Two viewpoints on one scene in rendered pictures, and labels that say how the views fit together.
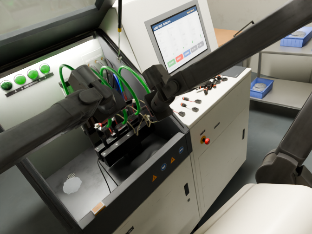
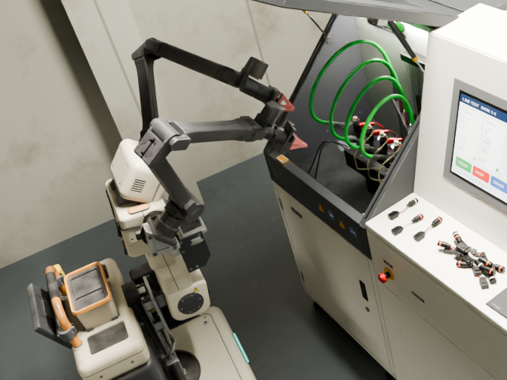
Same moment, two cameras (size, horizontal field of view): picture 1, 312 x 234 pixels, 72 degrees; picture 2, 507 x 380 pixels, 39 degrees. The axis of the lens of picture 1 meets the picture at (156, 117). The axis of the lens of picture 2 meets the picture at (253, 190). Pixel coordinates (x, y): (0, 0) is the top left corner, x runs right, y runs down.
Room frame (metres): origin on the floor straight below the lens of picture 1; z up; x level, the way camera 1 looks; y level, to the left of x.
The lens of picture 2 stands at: (1.08, -2.00, 2.64)
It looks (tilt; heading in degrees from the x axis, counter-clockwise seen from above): 37 degrees down; 107
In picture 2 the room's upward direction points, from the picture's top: 18 degrees counter-clockwise
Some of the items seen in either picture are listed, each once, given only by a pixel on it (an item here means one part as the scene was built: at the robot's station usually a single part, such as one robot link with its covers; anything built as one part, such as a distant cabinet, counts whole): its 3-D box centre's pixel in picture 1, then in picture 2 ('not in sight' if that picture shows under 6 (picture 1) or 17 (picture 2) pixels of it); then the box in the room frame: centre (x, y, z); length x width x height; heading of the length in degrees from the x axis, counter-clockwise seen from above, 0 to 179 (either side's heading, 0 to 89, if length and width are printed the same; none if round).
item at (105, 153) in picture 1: (128, 143); (382, 175); (0.92, 0.19, 0.91); 0.34 x 0.10 x 0.15; 127
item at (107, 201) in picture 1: (142, 183); (317, 198); (0.66, 0.14, 0.87); 0.62 x 0.04 x 0.16; 127
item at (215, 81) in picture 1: (211, 82); (469, 256); (1.18, -0.39, 1.01); 0.23 x 0.11 x 0.06; 127
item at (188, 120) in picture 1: (208, 90); (461, 260); (1.16, -0.37, 0.96); 0.70 x 0.22 x 0.03; 127
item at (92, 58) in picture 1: (102, 77); not in sight; (1.21, 0.25, 1.20); 0.13 x 0.03 x 0.31; 127
